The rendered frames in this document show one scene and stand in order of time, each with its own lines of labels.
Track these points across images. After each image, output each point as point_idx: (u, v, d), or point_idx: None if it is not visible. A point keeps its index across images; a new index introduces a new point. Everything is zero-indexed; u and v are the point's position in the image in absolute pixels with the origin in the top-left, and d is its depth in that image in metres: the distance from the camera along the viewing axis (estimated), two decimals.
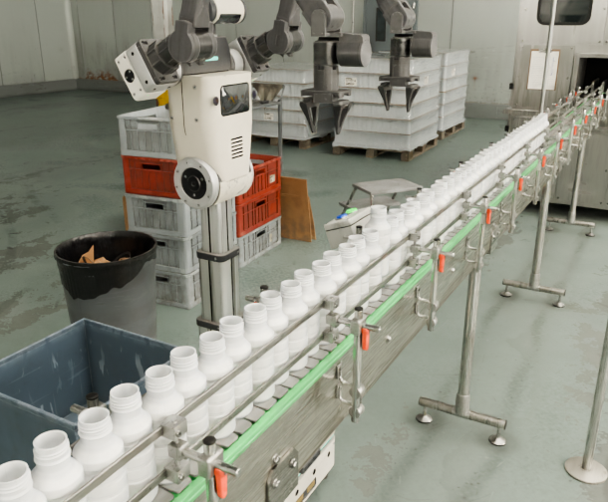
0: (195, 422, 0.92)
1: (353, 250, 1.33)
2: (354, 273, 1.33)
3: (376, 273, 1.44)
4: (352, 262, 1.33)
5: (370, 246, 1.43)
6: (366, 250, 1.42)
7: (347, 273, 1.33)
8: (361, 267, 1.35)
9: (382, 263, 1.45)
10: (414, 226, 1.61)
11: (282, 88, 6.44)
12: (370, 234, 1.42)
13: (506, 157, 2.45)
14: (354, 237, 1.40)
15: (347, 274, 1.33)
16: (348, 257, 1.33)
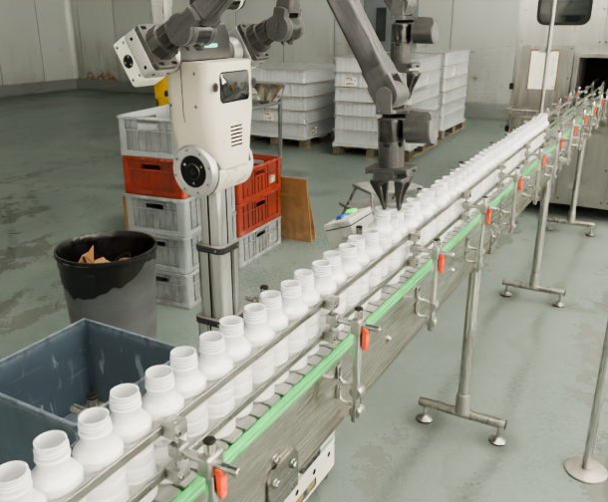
0: (195, 422, 0.92)
1: (353, 250, 1.33)
2: (354, 273, 1.33)
3: (375, 273, 1.44)
4: (352, 262, 1.33)
5: (370, 246, 1.43)
6: (366, 250, 1.42)
7: (347, 273, 1.33)
8: (361, 267, 1.35)
9: (382, 263, 1.45)
10: (414, 226, 1.61)
11: (282, 88, 6.44)
12: (370, 235, 1.42)
13: (506, 157, 2.45)
14: (354, 237, 1.40)
15: (347, 274, 1.33)
16: (348, 257, 1.33)
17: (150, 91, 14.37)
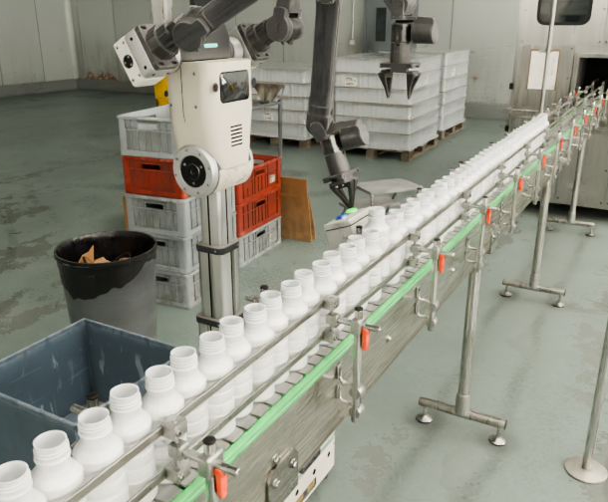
0: (195, 422, 0.92)
1: (353, 250, 1.33)
2: (353, 273, 1.33)
3: (375, 273, 1.44)
4: (352, 262, 1.33)
5: (369, 246, 1.43)
6: (365, 250, 1.43)
7: (346, 273, 1.33)
8: (361, 267, 1.35)
9: (382, 263, 1.45)
10: (414, 226, 1.61)
11: (282, 88, 6.44)
12: (369, 234, 1.42)
13: (506, 157, 2.45)
14: (353, 237, 1.40)
15: (346, 274, 1.33)
16: (347, 257, 1.33)
17: (150, 91, 14.37)
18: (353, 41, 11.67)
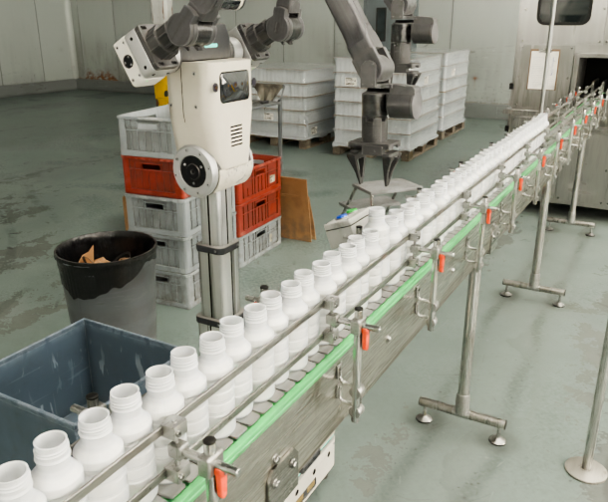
0: (195, 422, 0.92)
1: (353, 250, 1.33)
2: (353, 273, 1.33)
3: (375, 273, 1.44)
4: (352, 262, 1.33)
5: (369, 246, 1.43)
6: (365, 250, 1.43)
7: (346, 273, 1.33)
8: (361, 267, 1.35)
9: (382, 263, 1.45)
10: (414, 226, 1.61)
11: (282, 88, 6.44)
12: (369, 234, 1.42)
13: (506, 157, 2.45)
14: (353, 237, 1.40)
15: (346, 274, 1.33)
16: (347, 257, 1.33)
17: (150, 91, 14.37)
18: None
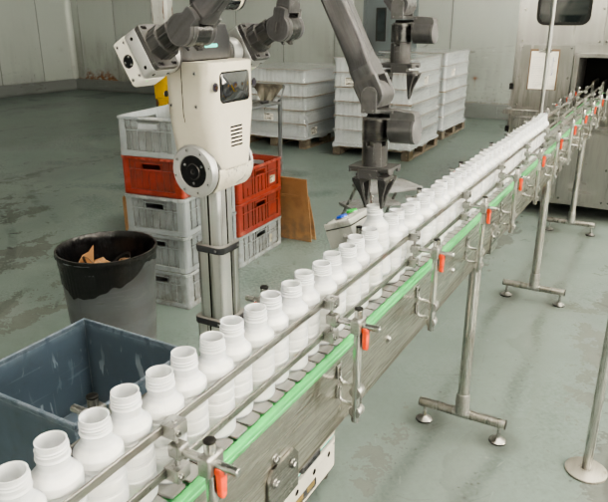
0: (195, 422, 0.92)
1: (353, 250, 1.32)
2: (353, 273, 1.33)
3: (374, 272, 1.44)
4: (352, 262, 1.33)
5: (368, 244, 1.42)
6: (364, 248, 1.42)
7: (346, 273, 1.33)
8: (361, 267, 1.34)
9: (382, 261, 1.44)
10: (414, 225, 1.62)
11: (282, 88, 6.44)
12: (368, 233, 1.41)
13: (506, 157, 2.45)
14: (352, 236, 1.40)
15: (346, 274, 1.33)
16: (347, 257, 1.32)
17: (150, 91, 14.37)
18: None
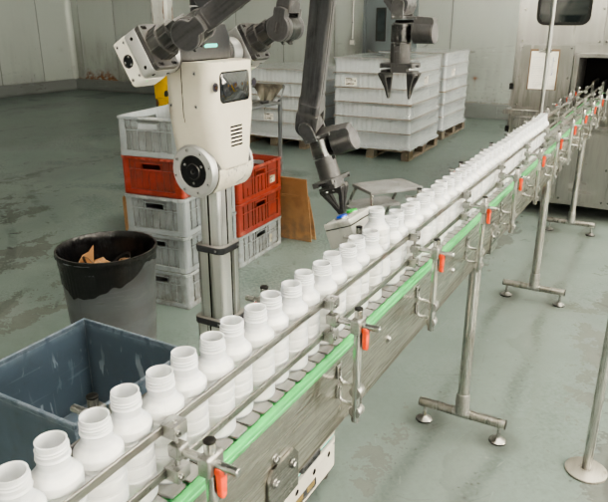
0: (195, 422, 0.92)
1: (353, 250, 1.33)
2: (353, 273, 1.33)
3: (374, 273, 1.44)
4: (352, 262, 1.33)
5: (369, 246, 1.43)
6: (365, 250, 1.43)
7: (346, 273, 1.33)
8: (361, 267, 1.35)
9: (382, 263, 1.45)
10: (414, 226, 1.62)
11: (282, 88, 6.44)
12: (369, 234, 1.42)
13: (506, 157, 2.45)
14: (353, 237, 1.40)
15: (346, 274, 1.33)
16: (347, 257, 1.33)
17: (150, 91, 14.37)
18: (353, 41, 11.67)
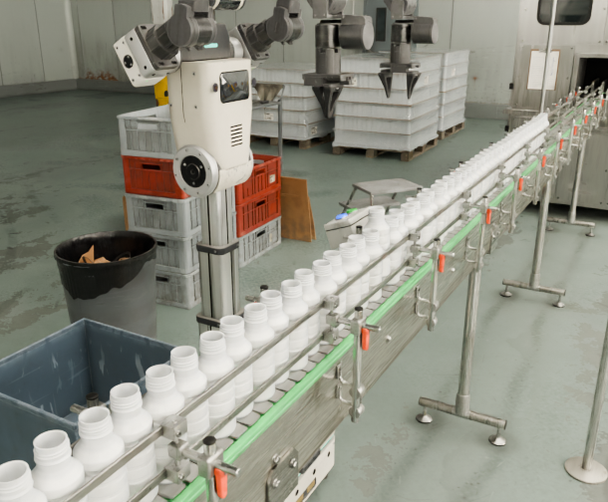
0: (195, 422, 0.92)
1: (353, 250, 1.33)
2: (353, 273, 1.33)
3: (374, 273, 1.44)
4: (352, 262, 1.33)
5: (369, 246, 1.43)
6: (365, 250, 1.43)
7: (346, 273, 1.33)
8: (361, 267, 1.35)
9: (382, 263, 1.45)
10: (414, 226, 1.62)
11: (282, 88, 6.44)
12: (369, 234, 1.42)
13: (506, 157, 2.45)
14: (353, 237, 1.40)
15: (346, 274, 1.33)
16: (347, 257, 1.33)
17: (150, 91, 14.37)
18: None
